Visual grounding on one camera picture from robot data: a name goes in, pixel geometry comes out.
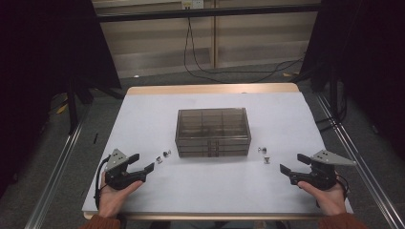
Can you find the left hand-held gripper black cable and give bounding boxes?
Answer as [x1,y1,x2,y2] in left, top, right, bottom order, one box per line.
[94,155,112,210]

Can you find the person's left hand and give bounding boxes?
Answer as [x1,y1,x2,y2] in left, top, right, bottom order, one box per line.
[96,171,144,219]

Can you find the hand-held gripper black cable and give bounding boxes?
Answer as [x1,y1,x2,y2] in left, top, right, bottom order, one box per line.
[94,155,112,210]
[335,174,351,200]

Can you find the black curtain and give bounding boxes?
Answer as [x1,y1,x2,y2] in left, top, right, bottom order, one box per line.
[0,0,122,199]
[299,0,405,161]

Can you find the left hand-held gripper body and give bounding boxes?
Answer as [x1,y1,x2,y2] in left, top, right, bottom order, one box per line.
[104,148,148,191]

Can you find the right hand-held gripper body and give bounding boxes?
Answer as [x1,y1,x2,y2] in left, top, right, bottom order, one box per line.
[288,150,357,192]

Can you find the white wall socket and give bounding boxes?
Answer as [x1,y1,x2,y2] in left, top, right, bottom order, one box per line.
[181,0,205,10]

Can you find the black floor cable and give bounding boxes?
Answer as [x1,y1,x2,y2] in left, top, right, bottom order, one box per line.
[182,16,307,84]
[187,16,307,75]

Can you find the right hand-held gripper black cable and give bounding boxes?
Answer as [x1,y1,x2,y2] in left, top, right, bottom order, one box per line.
[335,174,351,200]

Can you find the metal floor rail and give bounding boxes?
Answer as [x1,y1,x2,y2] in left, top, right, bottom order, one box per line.
[23,103,94,229]
[314,91,405,229]

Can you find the black horizontal bar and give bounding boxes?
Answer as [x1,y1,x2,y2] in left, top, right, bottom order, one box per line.
[96,3,322,24]

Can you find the person's right hand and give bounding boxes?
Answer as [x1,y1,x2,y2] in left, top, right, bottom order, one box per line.
[297,182,348,218]

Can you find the white table mat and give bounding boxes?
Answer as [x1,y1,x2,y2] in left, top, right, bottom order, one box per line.
[81,92,354,215]

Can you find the smoky transparent drawer cabinet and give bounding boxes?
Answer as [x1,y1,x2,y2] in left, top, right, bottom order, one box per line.
[175,107,252,158]

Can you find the black metal stand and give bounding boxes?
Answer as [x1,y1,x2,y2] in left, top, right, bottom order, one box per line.
[290,63,349,133]
[64,74,126,135]

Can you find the wooden table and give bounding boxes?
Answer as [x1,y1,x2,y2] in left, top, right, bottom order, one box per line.
[82,82,352,221]

